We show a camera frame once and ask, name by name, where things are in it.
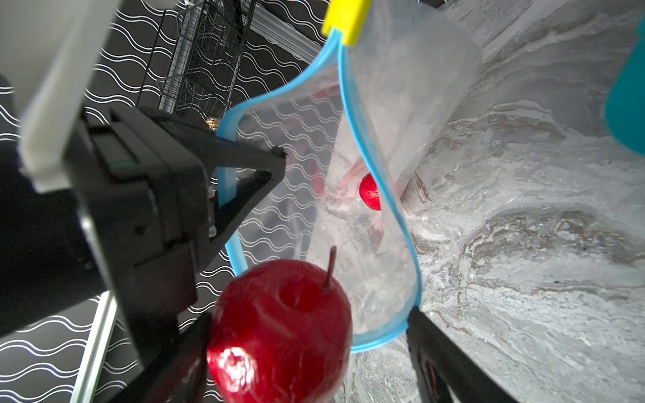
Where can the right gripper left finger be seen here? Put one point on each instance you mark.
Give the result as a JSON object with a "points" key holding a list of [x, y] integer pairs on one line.
{"points": [[179, 374]]}

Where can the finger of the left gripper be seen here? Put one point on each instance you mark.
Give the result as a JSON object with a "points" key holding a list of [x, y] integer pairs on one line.
{"points": [[245, 173]]}

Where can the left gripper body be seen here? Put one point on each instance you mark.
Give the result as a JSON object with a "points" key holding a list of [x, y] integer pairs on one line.
{"points": [[134, 222]]}

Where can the teal plastic basket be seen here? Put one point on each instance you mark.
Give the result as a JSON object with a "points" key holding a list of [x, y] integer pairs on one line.
{"points": [[624, 111]]}

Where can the clear zip top bag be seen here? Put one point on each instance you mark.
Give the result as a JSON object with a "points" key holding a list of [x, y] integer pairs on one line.
{"points": [[377, 95]]}

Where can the dark red apple toy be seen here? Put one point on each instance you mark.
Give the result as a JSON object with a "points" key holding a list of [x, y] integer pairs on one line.
{"points": [[369, 193]]}

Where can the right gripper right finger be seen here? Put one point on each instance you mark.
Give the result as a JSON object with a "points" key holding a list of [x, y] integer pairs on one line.
{"points": [[444, 372]]}

